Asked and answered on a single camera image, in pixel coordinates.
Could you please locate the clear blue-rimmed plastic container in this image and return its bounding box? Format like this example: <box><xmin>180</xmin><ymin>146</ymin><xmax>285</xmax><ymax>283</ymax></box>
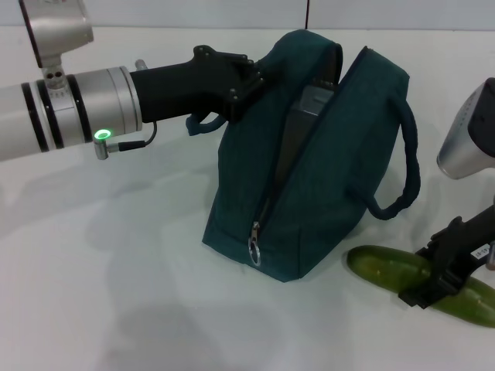
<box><xmin>275</xmin><ymin>79</ymin><xmax>341</xmax><ymax>182</ymax></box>

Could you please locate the green cucumber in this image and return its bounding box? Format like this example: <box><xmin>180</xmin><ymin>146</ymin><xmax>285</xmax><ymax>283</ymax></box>
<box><xmin>346</xmin><ymin>245</ymin><xmax>495</xmax><ymax>329</ymax></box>

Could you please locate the teal fabric lunch bag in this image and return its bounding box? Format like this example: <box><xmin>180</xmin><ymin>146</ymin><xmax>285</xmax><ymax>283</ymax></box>
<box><xmin>185</xmin><ymin>29</ymin><xmax>421</xmax><ymax>280</ymax></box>

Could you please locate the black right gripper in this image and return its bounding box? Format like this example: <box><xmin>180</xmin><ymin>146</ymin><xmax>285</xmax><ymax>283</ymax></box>
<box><xmin>398</xmin><ymin>204</ymin><xmax>495</xmax><ymax>311</ymax></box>

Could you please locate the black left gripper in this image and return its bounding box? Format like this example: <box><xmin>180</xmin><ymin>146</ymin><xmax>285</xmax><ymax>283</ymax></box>
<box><xmin>130</xmin><ymin>46</ymin><xmax>266</xmax><ymax>124</ymax></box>

